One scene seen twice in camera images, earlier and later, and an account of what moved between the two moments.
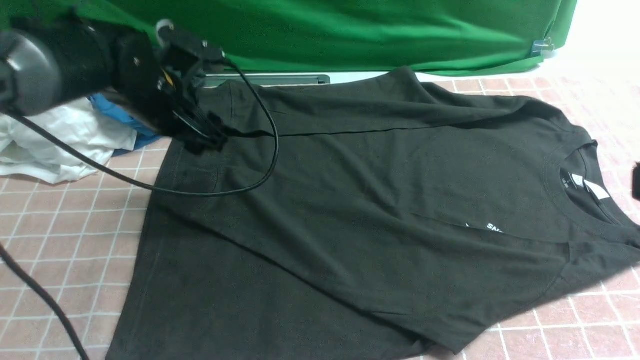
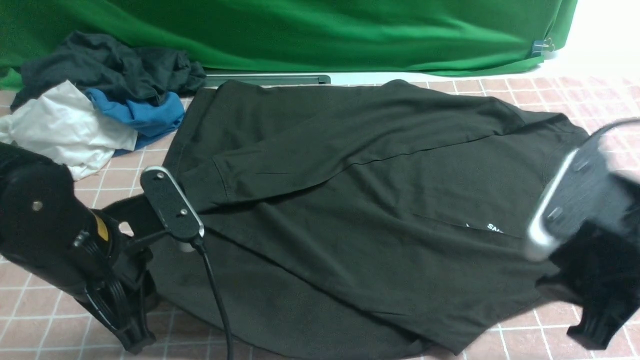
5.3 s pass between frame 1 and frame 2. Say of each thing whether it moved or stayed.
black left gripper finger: moved
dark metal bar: stayed
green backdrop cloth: stayed
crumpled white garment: stayed
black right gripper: moved
